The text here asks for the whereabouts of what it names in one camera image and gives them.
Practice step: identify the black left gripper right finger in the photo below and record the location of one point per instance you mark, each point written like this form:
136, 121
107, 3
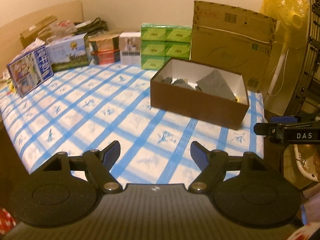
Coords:
213, 165

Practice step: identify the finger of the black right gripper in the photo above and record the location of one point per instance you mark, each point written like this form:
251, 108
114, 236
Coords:
281, 130
283, 120

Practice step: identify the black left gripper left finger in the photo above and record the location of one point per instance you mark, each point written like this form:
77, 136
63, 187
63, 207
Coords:
87, 173

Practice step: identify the grey towel cloth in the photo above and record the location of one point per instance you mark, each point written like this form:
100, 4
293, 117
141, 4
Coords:
214, 84

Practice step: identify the dark grey towel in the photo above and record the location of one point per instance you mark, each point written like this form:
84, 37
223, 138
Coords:
183, 83

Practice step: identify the blue checkered tablecloth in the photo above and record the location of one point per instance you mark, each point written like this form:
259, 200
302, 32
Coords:
90, 107

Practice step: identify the brown box white inside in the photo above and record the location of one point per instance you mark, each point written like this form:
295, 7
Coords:
196, 104

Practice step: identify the large cardboard carton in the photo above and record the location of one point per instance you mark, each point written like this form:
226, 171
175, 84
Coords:
233, 39

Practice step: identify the red box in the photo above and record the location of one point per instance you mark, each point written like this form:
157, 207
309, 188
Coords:
106, 56

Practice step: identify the yellow plastic bag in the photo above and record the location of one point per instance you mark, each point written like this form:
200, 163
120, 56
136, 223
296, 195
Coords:
292, 19

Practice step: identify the blue green milk carton box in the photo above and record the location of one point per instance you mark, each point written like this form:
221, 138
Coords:
68, 53

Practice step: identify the blue white milk box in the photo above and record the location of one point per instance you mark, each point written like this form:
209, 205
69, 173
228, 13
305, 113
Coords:
30, 69

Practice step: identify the orange brown box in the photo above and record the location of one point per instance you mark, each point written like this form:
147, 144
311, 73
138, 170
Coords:
108, 41

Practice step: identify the white product box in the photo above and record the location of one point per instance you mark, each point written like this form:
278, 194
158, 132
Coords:
130, 48

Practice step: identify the green tissue pack bundle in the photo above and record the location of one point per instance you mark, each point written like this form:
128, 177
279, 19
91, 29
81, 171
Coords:
160, 43

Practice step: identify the clear plastic bag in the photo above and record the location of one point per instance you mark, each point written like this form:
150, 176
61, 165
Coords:
56, 31

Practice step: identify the flat brown cardboard box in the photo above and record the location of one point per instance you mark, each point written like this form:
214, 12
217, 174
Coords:
28, 36

